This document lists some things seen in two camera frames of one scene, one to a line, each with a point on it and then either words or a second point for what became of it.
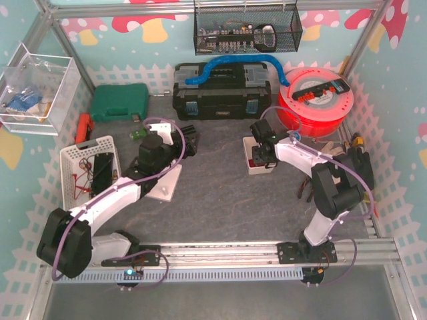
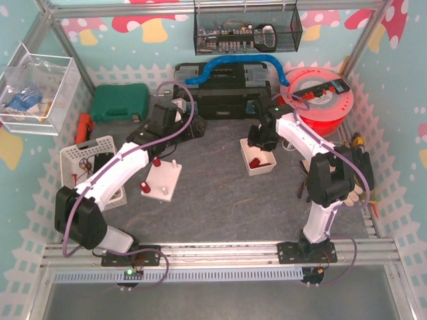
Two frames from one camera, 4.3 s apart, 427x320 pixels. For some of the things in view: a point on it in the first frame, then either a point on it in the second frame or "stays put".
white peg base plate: x=164 y=189 stays put
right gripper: x=262 y=157 to x=261 y=141
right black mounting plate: x=295 y=253 stays put
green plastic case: x=120 y=101 stays put
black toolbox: x=233 y=89 stays put
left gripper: x=186 y=143 to x=188 y=126
